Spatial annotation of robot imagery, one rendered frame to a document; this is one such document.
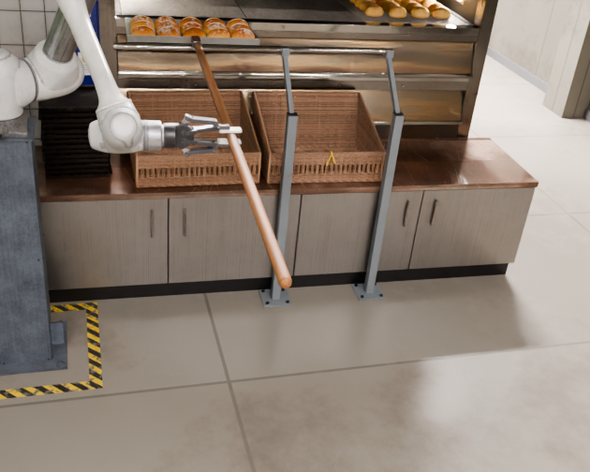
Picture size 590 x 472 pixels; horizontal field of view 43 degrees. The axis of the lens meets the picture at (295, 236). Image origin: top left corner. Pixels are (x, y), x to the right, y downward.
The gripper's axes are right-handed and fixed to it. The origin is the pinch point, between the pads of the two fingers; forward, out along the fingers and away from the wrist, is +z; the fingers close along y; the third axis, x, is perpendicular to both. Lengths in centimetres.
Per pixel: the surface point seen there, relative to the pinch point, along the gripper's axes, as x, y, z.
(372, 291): -77, 117, 90
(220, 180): -87, 59, 12
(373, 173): -87, 57, 84
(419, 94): -140, 37, 124
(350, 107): -131, 41, 84
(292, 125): -76, 29, 40
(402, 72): -135, 24, 110
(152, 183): -86, 60, -18
